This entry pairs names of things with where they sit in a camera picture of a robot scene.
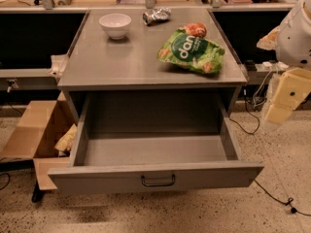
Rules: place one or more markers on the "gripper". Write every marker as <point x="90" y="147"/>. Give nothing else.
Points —
<point x="295" y="39"/>

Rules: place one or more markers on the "grey top drawer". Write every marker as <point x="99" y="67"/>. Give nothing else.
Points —
<point x="145" y="141"/>

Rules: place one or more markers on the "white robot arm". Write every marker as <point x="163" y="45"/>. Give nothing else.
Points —
<point x="291" y="41"/>

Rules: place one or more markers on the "white power strip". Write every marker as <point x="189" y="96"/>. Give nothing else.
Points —
<point x="272" y="65"/>

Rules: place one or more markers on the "green chip bag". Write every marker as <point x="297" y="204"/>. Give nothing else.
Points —
<point x="192" y="53"/>

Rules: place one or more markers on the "orange red snack bag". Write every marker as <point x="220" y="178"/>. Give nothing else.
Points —
<point x="196" y="29"/>

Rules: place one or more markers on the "crumpled silver foil bag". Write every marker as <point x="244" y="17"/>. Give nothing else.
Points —
<point x="156" y="15"/>

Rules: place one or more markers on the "grey metal cabinet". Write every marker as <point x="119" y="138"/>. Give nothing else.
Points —
<point x="98" y="63"/>

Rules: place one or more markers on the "white ceramic bowl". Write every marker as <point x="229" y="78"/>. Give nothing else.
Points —
<point x="115" y="26"/>

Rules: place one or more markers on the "yellow packet in box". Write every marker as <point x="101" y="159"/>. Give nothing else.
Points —
<point x="66" y="141"/>

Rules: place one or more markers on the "white cloth on ledge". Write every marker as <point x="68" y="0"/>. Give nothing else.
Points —
<point x="59" y="63"/>

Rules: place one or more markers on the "open cardboard box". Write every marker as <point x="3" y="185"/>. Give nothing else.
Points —
<point x="42" y="124"/>

